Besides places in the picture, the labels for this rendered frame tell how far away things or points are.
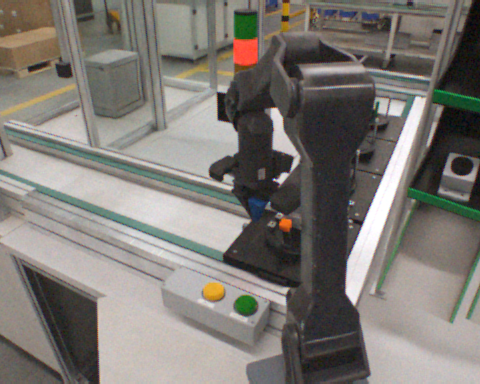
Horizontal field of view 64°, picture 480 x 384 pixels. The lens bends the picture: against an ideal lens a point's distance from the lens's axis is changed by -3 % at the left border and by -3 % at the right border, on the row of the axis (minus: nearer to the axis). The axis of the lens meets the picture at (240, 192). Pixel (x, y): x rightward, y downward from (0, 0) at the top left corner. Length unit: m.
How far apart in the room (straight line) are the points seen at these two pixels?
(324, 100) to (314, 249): 0.15
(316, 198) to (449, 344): 0.61
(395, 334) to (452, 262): 0.21
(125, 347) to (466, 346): 0.69
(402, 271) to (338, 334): 0.36
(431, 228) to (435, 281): 0.10
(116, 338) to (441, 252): 0.65
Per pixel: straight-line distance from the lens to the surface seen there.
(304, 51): 0.43
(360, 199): 1.06
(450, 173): 0.65
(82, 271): 1.04
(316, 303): 0.43
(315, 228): 0.39
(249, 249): 0.86
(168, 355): 0.83
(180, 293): 0.79
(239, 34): 0.87
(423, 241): 0.80
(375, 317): 0.92
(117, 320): 0.91
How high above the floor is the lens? 1.54
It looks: 33 degrees down
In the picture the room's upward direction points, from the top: straight up
